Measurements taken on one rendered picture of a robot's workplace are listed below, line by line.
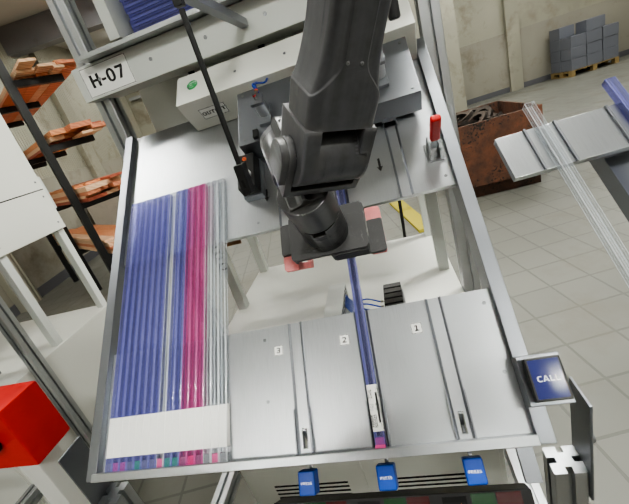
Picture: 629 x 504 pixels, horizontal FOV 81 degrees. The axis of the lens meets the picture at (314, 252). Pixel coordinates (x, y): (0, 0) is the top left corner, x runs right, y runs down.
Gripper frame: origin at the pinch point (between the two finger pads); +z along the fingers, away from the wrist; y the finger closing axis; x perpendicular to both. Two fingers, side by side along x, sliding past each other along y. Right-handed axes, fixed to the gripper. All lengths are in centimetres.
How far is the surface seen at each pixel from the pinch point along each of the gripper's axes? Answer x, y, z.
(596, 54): -622, -511, 691
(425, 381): 19.1, -8.2, 5.5
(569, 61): -621, -456, 687
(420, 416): 23.4, -6.5, 5.5
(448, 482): 42, -8, 64
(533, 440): 27.2, -19.0, 3.1
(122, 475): 27.1, 40.2, 4.1
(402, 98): -26.0, -14.4, 0.0
